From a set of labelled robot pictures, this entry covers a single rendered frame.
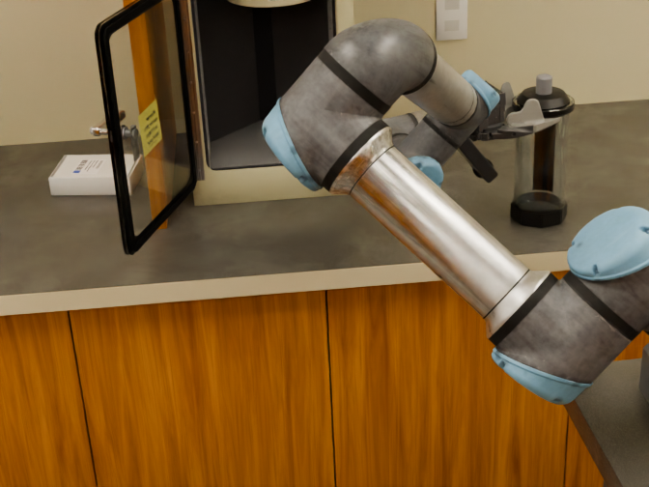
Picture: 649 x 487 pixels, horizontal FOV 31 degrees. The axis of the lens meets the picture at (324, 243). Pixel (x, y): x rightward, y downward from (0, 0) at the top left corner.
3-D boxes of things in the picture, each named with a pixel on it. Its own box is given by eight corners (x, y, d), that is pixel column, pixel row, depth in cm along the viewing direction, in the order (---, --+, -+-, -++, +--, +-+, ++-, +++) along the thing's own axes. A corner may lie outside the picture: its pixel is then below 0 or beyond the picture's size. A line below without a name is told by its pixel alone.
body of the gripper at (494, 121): (510, 92, 197) (445, 107, 194) (511, 138, 201) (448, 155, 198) (489, 78, 203) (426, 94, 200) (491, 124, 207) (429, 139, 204)
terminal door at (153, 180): (197, 186, 221) (176, -24, 203) (128, 259, 195) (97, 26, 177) (193, 186, 221) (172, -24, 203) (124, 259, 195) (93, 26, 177)
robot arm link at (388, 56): (368, -29, 146) (466, 66, 191) (311, 38, 148) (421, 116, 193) (433, 27, 142) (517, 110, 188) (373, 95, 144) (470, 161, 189)
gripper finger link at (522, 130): (533, 128, 198) (481, 132, 199) (534, 136, 198) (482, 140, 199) (531, 118, 202) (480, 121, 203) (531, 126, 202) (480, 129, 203)
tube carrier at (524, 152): (550, 193, 220) (554, 86, 211) (579, 215, 211) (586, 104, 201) (498, 204, 217) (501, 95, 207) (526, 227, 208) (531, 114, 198)
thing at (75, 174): (67, 172, 243) (64, 154, 241) (142, 171, 242) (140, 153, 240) (50, 196, 232) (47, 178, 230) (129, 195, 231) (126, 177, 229)
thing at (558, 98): (552, 100, 211) (553, 64, 208) (578, 116, 203) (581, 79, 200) (507, 107, 208) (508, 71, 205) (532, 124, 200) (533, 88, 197)
